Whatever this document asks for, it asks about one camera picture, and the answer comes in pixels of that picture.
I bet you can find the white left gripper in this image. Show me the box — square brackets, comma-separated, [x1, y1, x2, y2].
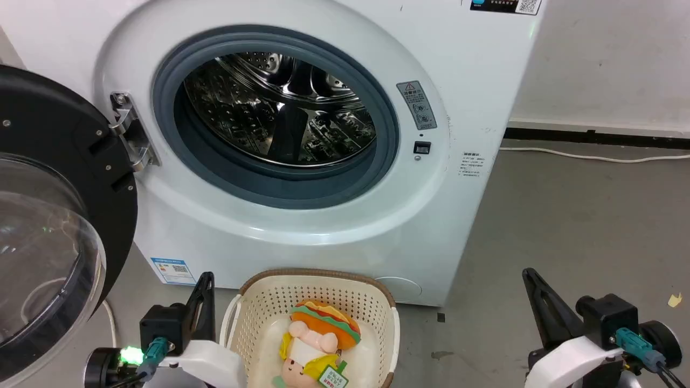
[144, 272, 244, 388]

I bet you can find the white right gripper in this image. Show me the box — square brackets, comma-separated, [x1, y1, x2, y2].
[521, 267, 627, 388]

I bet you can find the white front-load washing machine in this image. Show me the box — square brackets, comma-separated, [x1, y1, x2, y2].
[0, 0, 545, 308]

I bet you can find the blue energy label sticker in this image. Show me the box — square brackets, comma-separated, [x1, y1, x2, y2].
[150, 257, 197, 285]

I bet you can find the cream plastic laundry basket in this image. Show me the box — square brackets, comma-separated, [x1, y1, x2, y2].
[219, 268, 401, 388]

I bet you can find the doll with hamburger hat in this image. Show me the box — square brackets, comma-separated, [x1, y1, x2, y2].
[272, 300, 362, 388]

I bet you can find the grey rubber door gasket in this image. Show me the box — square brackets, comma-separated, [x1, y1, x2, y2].
[152, 25, 401, 210]

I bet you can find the green white doll tag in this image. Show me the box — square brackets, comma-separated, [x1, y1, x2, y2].
[317, 364, 349, 388]

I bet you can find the small printed text label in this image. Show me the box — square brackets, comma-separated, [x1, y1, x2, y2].
[458, 151, 487, 179]

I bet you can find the black baseboard strip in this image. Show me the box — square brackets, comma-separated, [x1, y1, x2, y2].
[505, 127, 690, 150]

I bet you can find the silver door hinge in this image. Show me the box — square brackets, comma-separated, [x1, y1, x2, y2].
[109, 92, 161, 173]

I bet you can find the stainless steel washer drum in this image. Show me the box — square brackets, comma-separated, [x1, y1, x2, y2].
[183, 52, 377, 167]

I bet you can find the black round washer door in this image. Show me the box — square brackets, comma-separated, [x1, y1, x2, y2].
[0, 65, 139, 386]

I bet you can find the grey warning sticker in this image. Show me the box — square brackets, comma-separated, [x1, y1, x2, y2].
[396, 81, 438, 130]

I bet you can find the black control panel sticker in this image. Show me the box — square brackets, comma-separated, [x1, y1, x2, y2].
[470, 0, 542, 16]

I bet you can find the teal left cable connector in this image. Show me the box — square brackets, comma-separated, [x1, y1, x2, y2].
[139, 337, 169, 378]

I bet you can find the teal cable connector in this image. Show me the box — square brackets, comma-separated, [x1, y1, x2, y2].
[615, 327, 667, 373]
[139, 337, 169, 378]

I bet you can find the thin white hose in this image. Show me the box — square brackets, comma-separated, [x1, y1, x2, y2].
[102, 299, 118, 349]

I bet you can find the teal right cable connector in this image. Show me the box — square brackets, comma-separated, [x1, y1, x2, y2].
[615, 327, 667, 373]

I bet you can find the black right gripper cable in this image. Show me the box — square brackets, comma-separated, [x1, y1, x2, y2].
[654, 363, 689, 388]

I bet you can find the long white floor cable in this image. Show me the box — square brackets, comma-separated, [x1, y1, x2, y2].
[499, 146, 690, 164]

